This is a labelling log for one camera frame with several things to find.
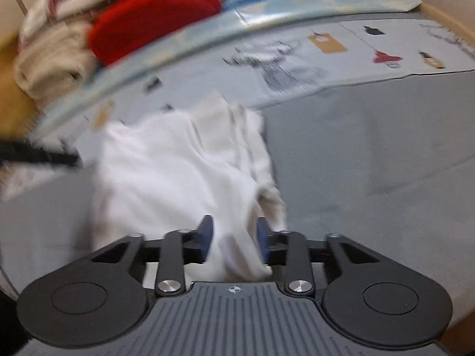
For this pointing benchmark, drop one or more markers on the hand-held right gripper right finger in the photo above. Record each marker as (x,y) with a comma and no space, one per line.
(263,243)

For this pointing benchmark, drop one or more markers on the white small garment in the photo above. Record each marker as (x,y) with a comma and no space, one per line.
(174,178)

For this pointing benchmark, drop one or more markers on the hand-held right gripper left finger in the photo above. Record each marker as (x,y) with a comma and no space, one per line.
(206,239)

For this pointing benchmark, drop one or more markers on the beige folded clothes pile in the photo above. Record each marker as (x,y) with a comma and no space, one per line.
(52,63)

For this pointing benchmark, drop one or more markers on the red knit blanket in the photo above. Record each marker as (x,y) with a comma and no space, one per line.
(152,18)

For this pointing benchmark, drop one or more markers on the deer printed bedsheet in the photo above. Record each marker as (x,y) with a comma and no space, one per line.
(334,63)

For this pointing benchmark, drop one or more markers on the wooden bed frame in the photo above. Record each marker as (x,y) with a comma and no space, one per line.
(441,18)

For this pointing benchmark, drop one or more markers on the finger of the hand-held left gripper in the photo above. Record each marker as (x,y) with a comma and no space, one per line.
(40,155)

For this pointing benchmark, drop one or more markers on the light blue patterned mat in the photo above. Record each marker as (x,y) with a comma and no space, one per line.
(207,33)

